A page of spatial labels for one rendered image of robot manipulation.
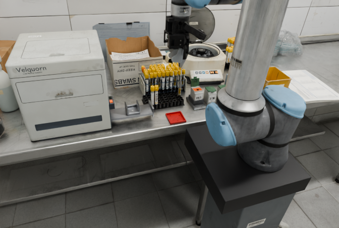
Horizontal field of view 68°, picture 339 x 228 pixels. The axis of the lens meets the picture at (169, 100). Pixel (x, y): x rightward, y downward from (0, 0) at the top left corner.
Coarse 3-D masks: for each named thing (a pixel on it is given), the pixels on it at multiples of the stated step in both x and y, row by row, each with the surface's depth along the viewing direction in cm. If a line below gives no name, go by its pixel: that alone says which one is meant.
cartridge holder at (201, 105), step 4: (188, 96) 115; (188, 100) 113; (192, 100) 109; (196, 100) 109; (200, 100) 109; (192, 104) 110; (196, 104) 110; (200, 104) 110; (204, 104) 110; (196, 108) 109; (200, 108) 109
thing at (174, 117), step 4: (172, 112) 105; (176, 112) 106; (180, 112) 106; (168, 116) 104; (172, 116) 104; (176, 116) 104; (180, 116) 104; (168, 120) 101; (172, 120) 102; (176, 120) 102; (180, 120) 102; (184, 120) 101; (172, 124) 100
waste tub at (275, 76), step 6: (270, 72) 128; (276, 72) 125; (282, 72) 121; (270, 78) 130; (276, 78) 126; (282, 78) 122; (288, 78) 118; (264, 84) 115; (270, 84) 115; (276, 84) 116; (282, 84) 117; (288, 84) 118
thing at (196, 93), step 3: (192, 87) 110; (195, 87) 110; (198, 87) 110; (192, 90) 109; (195, 90) 108; (198, 90) 108; (201, 90) 108; (192, 93) 109; (195, 93) 107; (198, 93) 107; (201, 93) 108; (192, 96) 110; (195, 96) 108; (198, 96) 108; (201, 96) 109; (195, 99) 108; (198, 99) 109
